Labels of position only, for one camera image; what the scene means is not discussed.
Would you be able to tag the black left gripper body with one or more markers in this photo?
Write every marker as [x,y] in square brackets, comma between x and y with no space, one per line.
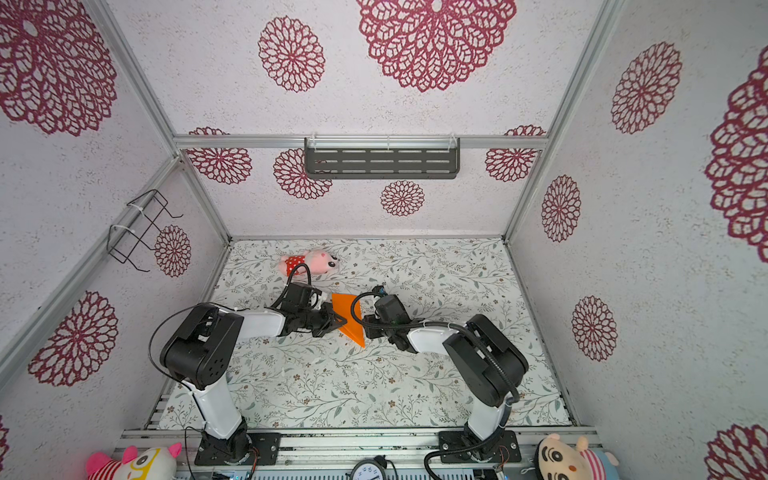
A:
[312,318]

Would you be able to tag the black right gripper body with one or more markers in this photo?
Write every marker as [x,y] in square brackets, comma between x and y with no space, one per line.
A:
[374,333]

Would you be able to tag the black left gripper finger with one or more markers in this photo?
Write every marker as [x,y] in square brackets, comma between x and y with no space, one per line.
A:
[330,316]
[321,331]

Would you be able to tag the orange square paper sheet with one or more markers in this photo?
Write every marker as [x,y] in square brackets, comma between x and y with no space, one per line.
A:
[352,329]

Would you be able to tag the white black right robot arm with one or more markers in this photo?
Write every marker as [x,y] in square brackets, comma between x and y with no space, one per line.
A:
[489,364]

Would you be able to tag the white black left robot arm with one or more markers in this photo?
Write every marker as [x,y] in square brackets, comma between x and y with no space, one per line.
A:
[199,352]

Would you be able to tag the pink pig plush toy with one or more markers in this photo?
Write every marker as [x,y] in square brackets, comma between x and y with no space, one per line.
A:
[319,262]

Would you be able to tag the round gauge clock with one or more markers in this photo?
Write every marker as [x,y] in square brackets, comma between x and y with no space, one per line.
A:
[370,469]

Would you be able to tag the boy face plush toy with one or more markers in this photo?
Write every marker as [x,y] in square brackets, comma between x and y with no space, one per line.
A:
[556,460]

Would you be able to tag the pink white plush toy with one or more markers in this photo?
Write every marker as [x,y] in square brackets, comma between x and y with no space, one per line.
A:
[152,464]

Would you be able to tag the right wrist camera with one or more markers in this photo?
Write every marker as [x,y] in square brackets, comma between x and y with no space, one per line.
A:
[390,310]

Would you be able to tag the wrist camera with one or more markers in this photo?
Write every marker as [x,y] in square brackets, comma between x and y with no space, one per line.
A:
[298,297]
[390,310]

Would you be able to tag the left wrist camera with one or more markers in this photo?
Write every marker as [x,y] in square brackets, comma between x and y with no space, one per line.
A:
[298,297]

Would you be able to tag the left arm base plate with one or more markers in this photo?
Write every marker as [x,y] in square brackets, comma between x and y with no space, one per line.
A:
[243,448]

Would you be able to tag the grey wall shelf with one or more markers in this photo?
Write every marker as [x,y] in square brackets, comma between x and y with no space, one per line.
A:
[382,159]

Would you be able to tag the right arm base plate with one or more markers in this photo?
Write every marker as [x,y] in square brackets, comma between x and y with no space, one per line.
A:
[463,447]

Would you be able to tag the black wire wall rack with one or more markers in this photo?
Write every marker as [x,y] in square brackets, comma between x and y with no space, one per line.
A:
[123,240]

